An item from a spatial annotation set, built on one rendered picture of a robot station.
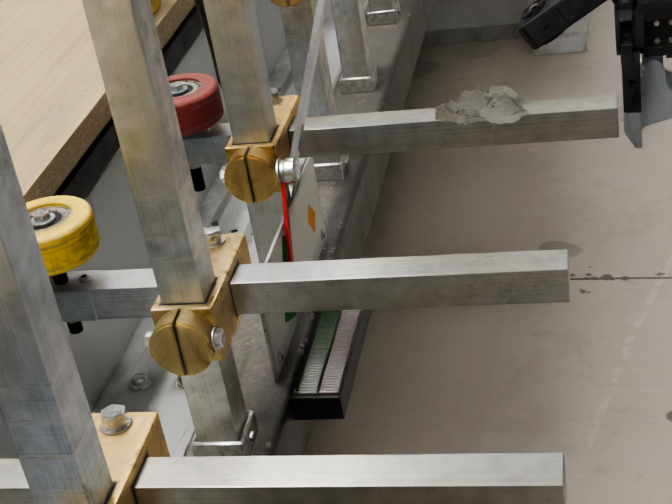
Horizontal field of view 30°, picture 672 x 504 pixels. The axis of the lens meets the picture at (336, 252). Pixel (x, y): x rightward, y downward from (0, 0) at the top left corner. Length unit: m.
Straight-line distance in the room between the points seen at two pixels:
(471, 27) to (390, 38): 1.86
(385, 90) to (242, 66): 0.56
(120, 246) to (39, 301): 0.68
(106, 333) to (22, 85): 0.27
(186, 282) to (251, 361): 0.22
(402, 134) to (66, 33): 0.47
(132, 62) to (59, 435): 0.28
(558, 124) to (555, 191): 1.69
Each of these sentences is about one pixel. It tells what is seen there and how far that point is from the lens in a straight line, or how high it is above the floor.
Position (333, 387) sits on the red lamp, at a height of 0.70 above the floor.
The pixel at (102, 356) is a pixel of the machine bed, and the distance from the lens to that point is 1.33.
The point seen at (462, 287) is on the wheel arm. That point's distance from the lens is 0.97.
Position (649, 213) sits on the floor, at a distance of 2.75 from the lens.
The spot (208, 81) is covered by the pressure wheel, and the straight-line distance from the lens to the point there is 1.23.
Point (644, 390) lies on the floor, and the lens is 2.23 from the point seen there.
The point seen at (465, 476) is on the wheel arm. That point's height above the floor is 0.85.
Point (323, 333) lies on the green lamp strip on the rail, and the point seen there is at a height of 0.70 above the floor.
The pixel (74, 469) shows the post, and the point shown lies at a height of 0.91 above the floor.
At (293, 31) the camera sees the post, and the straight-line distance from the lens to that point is 1.39.
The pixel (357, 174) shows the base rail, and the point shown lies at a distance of 1.47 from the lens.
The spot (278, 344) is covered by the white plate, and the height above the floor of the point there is 0.72.
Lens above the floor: 1.35
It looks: 30 degrees down
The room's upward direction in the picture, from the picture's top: 10 degrees counter-clockwise
